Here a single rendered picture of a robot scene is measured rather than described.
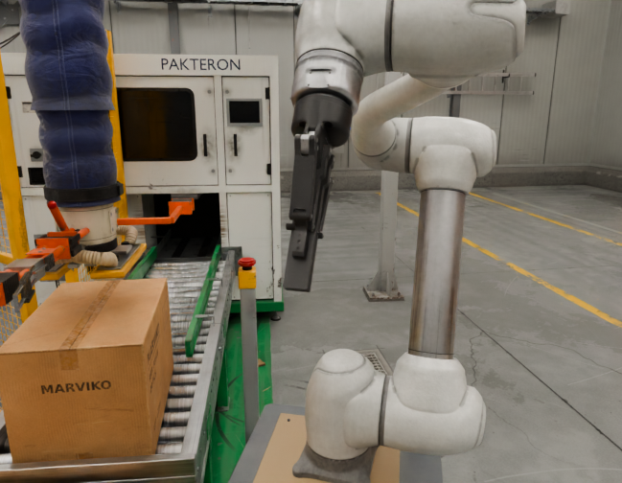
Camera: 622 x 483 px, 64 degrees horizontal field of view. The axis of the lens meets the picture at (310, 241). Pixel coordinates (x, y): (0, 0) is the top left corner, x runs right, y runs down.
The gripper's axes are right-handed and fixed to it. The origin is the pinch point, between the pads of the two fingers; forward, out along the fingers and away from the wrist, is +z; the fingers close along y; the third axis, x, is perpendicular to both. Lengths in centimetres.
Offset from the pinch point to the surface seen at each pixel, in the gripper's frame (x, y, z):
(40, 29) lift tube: -94, -40, -69
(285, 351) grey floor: -78, -284, -7
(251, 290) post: -52, -127, -18
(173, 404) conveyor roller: -74, -126, 27
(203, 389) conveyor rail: -64, -127, 20
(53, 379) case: -87, -75, 22
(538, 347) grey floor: 91, -325, -35
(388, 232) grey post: -23, -358, -122
